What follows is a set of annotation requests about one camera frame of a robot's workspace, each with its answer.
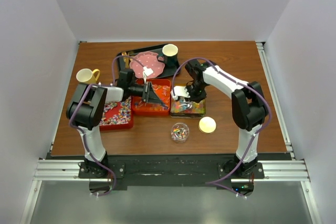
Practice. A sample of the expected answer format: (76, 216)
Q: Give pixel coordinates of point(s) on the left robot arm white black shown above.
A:
(86, 106)

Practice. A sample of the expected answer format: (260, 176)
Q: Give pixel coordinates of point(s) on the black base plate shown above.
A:
(192, 170)

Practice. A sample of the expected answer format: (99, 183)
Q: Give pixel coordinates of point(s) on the gold tin of gummies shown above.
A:
(187, 109)

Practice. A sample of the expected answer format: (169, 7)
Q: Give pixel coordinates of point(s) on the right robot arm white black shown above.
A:
(249, 108)

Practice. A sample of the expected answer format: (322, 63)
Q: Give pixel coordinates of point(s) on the gold jar lid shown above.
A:
(207, 125)

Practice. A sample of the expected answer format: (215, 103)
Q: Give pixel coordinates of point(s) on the dark green mug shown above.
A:
(168, 55)

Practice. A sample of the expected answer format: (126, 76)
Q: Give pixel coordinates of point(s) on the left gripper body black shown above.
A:
(146, 94)

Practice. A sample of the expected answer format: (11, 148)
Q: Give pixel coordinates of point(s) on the metal scoop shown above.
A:
(184, 105)

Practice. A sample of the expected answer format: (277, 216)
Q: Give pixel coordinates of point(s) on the orange tin of lollipops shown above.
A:
(145, 109)

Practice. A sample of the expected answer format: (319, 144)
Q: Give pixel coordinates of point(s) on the yellow mug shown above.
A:
(88, 76)

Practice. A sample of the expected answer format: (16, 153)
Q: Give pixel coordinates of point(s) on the clear plastic jar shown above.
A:
(180, 132)

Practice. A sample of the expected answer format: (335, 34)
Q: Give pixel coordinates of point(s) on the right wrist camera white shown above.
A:
(179, 92)

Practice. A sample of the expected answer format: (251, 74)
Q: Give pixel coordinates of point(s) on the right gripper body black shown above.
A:
(196, 91)

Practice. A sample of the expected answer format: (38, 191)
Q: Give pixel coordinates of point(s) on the pink polka dot plate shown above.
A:
(149, 60)

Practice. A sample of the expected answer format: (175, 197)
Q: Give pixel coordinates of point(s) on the red tin of candies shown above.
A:
(117, 116)

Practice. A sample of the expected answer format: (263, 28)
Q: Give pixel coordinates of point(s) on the gold cutlery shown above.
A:
(126, 59)

